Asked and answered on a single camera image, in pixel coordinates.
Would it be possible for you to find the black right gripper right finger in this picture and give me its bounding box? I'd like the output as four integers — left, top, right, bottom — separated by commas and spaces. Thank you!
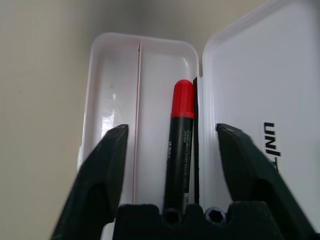
215, 122, 320, 240

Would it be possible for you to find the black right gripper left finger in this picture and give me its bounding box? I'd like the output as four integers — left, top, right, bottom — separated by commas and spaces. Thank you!
51, 123, 130, 240

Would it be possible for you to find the black marker with red cap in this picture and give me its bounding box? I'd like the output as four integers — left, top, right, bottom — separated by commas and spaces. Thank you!
162, 79, 195, 216

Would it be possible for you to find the white plastic pencil case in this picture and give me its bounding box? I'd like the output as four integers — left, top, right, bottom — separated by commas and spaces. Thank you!
76, 0, 320, 240

